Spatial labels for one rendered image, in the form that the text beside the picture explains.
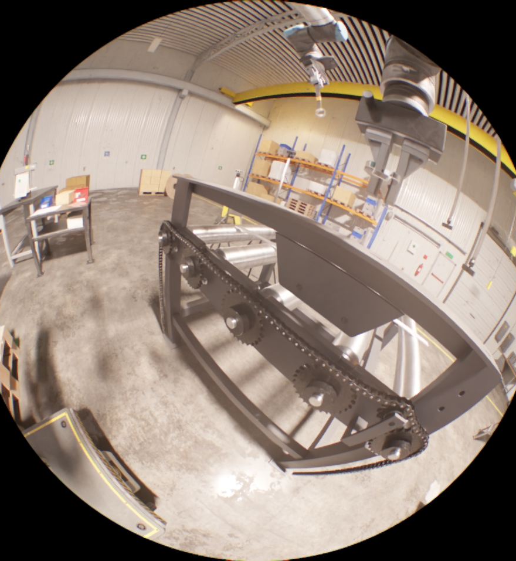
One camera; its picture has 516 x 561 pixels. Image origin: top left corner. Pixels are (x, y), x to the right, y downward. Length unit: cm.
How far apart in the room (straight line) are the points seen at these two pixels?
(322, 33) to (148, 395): 192
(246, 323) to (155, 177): 743
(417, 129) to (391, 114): 4
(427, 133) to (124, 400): 153
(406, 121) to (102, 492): 130
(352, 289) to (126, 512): 113
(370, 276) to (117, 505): 117
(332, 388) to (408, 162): 43
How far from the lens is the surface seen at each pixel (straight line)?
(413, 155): 28
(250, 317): 47
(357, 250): 29
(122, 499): 99
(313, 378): 44
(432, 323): 41
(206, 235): 96
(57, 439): 113
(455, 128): 743
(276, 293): 57
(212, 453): 121
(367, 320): 39
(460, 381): 50
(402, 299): 38
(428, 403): 52
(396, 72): 34
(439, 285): 994
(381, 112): 30
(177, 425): 122
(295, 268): 42
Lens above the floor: 120
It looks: 30 degrees down
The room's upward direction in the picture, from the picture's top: 19 degrees clockwise
